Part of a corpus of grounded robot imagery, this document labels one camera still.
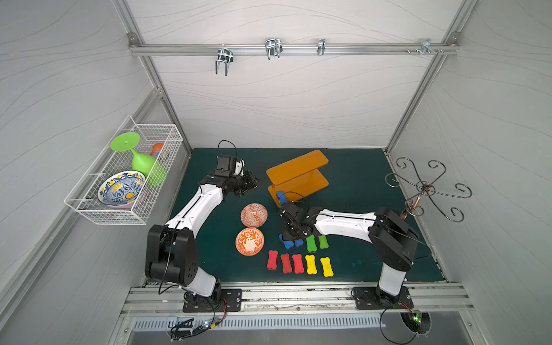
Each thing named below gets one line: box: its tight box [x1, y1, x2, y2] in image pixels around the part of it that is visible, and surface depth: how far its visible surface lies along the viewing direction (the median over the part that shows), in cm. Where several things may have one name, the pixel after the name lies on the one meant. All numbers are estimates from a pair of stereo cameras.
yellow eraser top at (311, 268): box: [305, 254, 317, 275], surface depth 82 cm
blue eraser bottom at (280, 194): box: [276, 190, 288, 205], surface depth 100 cm
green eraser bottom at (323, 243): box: [318, 234, 330, 249], surface depth 88 cm
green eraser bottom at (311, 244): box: [305, 234, 317, 253], surface depth 87 cm
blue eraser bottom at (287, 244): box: [278, 234, 294, 250], surface depth 86 cm
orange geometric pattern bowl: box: [240, 202, 269, 228], surface depth 95 cm
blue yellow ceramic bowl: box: [97, 170, 147, 208], surface depth 63 cm
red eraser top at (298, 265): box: [291, 253, 305, 274], surface depth 82 cm
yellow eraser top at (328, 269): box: [319, 257, 335, 278], surface depth 81 cm
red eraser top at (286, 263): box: [280, 253, 293, 274], surface depth 82 cm
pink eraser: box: [266, 250, 279, 270], surface depth 83 cm
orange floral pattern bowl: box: [235, 227, 265, 257], surface depth 87 cm
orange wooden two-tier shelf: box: [265, 149, 330, 208], surface depth 100 cm
